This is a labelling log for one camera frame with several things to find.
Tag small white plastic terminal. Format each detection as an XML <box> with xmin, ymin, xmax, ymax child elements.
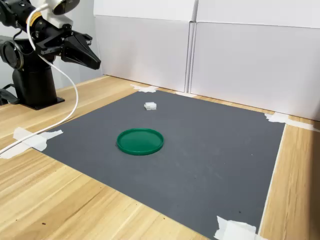
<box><xmin>143</xmin><ymin>101</ymin><xmax>158</xmax><ymax>112</ymax></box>

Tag round green lid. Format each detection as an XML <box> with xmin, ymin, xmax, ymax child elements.
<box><xmin>116</xmin><ymin>127</ymin><xmax>165</xmax><ymax>156</ymax></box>

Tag white tape piece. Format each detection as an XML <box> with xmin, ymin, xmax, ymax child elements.
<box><xmin>213</xmin><ymin>215</ymin><xmax>270</xmax><ymax>240</ymax></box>
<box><xmin>264</xmin><ymin>112</ymin><xmax>320</xmax><ymax>133</ymax></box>
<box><xmin>174</xmin><ymin>91</ymin><xmax>198</xmax><ymax>98</ymax></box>
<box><xmin>0</xmin><ymin>126</ymin><xmax>64</xmax><ymax>160</ymax></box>
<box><xmin>129</xmin><ymin>84</ymin><xmax>160</xmax><ymax>94</ymax></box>

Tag dark grey mat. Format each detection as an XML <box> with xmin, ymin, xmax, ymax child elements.
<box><xmin>37</xmin><ymin>89</ymin><xmax>286</xmax><ymax>240</ymax></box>

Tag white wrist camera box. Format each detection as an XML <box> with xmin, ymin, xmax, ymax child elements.
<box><xmin>47</xmin><ymin>0</ymin><xmax>82</xmax><ymax>30</ymax></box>

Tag white camera cable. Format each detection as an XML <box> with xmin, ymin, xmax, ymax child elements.
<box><xmin>0</xmin><ymin>2</ymin><xmax>80</xmax><ymax>156</ymax></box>

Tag black cable bundle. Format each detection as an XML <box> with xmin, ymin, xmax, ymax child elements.
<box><xmin>0</xmin><ymin>83</ymin><xmax>21</xmax><ymax>106</ymax></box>

